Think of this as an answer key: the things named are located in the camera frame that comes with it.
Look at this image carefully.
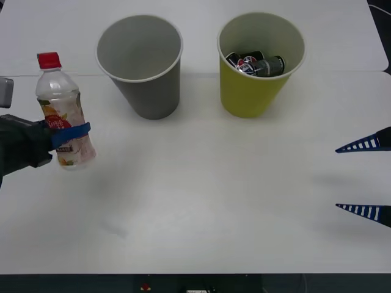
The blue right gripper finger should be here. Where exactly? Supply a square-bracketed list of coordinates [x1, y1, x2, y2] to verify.
[335, 203, 391, 228]
[334, 126, 391, 154]

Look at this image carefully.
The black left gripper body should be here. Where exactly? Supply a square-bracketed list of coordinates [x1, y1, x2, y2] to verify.
[0, 114, 54, 190]

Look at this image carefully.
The clear bottle with red cap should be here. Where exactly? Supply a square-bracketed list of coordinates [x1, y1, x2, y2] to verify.
[34, 51, 98, 172]

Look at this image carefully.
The grey plastic bin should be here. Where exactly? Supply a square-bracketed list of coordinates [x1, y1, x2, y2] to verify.
[96, 14, 184, 121]

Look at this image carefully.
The dark grey can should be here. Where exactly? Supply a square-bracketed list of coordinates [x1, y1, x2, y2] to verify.
[253, 55, 286, 78]

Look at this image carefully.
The yellow-green plastic bin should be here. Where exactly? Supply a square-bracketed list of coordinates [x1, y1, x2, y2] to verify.
[216, 12, 307, 119]

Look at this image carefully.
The black robot torso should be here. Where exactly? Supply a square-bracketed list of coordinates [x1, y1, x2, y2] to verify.
[0, 273, 391, 293]

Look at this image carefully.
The black can with red-blue print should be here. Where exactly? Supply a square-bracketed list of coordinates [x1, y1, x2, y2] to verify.
[225, 51, 265, 76]

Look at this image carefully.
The white cable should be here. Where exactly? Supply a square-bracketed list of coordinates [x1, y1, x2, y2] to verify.
[367, 3, 391, 15]

